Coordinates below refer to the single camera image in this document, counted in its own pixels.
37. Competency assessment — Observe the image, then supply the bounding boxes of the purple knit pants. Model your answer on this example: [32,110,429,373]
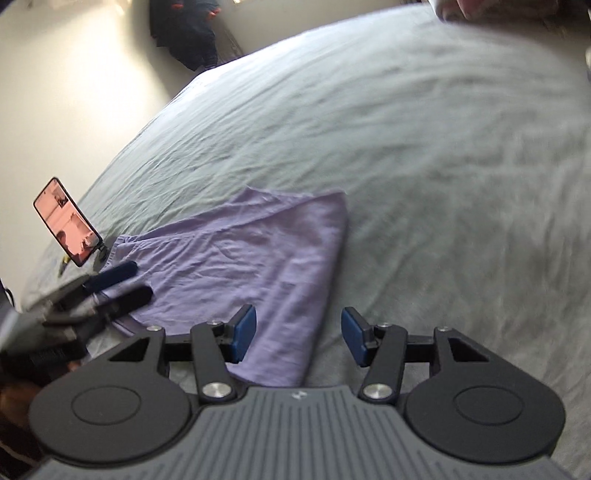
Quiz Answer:
[99,186,350,389]

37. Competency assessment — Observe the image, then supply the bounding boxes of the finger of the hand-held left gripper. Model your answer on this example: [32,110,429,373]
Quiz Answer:
[82,261,139,295]
[93,285,153,319]

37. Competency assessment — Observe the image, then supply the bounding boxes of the black smartphone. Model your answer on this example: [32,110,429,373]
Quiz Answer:
[33,176,103,269]

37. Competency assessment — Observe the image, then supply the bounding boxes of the dark hanging clothes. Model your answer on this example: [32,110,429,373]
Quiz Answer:
[148,0,222,73]

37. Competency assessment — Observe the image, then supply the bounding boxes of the round dark phone stand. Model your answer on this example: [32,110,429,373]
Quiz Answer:
[93,242,112,274]

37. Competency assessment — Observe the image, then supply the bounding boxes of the grey bed sheet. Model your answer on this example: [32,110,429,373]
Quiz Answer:
[18,0,591,480]

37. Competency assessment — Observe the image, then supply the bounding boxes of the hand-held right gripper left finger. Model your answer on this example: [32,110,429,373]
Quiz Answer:
[108,303,258,405]

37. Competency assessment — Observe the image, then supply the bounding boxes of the person's left hand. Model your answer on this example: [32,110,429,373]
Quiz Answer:
[0,384,43,428]

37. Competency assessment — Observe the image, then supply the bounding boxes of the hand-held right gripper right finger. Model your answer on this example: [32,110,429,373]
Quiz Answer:
[340,307,491,405]

